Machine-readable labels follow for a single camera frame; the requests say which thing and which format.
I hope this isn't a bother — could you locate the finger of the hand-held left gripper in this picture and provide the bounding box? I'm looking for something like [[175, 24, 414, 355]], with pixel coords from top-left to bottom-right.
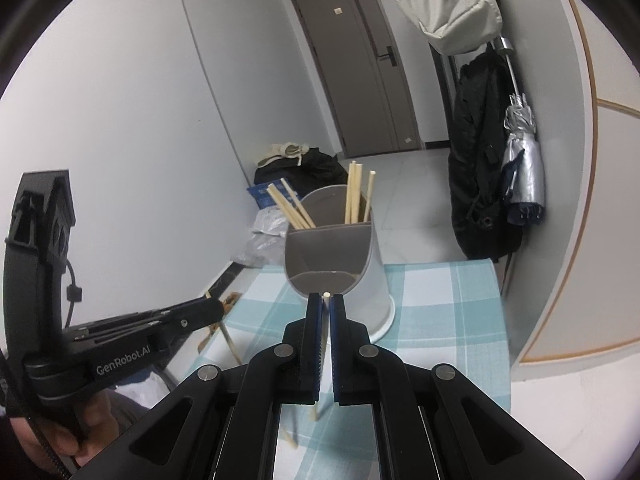
[[150, 297, 224, 361], [65, 300, 208, 336]]

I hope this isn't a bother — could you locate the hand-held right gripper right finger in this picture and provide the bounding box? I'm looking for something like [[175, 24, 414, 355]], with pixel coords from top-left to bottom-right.
[[329, 294, 583, 480]]

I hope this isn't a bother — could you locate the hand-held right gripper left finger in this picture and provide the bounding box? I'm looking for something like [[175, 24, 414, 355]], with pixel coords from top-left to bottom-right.
[[77, 292, 323, 480]]

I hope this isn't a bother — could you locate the translucent white utensil holder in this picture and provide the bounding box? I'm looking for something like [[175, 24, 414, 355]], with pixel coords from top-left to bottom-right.
[[283, 185, 396, 343]]

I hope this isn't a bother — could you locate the person's left hand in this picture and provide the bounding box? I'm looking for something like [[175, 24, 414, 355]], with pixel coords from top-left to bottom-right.
[[12, 390, 121, 468]]

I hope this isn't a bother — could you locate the teal plaid tablecloth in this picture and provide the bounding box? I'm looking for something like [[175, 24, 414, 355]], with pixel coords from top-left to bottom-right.
[[197, 259, 513, 480]]

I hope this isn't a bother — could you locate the white plastic bag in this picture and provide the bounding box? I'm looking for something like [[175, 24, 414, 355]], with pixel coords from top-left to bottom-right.
[[232, 207, 291, 268]]

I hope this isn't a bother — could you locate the blue cardboard box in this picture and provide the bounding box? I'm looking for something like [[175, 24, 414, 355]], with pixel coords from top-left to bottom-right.
[[246, 180, 301, 211]]

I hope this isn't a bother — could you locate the black bag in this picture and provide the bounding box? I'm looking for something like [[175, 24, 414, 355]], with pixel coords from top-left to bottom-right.
[[253, 147, 351, 196]]

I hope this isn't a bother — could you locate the cream cloth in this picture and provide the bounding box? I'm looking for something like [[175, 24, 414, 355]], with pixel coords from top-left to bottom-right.
[[256, 142, 311, 168]]

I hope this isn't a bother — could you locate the black hanging jacket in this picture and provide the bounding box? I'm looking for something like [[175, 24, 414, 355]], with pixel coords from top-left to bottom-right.
[[446, 42, 521, 263]]

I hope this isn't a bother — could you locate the silver folded umbrella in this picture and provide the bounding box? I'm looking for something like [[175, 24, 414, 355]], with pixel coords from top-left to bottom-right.
[[492, 35, 546, 226]]

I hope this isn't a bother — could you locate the grey-brown door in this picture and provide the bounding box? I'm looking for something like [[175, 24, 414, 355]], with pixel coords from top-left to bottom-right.
[[290, 0, 421, 159]]

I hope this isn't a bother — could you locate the white wardrobe with gold trim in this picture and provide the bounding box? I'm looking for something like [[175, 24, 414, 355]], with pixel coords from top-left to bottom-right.
[[510, 0, 640, 381]]

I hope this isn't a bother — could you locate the cream hanging bag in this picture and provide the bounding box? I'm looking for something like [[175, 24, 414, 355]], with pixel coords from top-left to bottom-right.
[[395, 0, 502, 55]]

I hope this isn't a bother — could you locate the black braided cable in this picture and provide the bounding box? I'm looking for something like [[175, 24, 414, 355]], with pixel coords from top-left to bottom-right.
[[7, 360, 73, 480]]

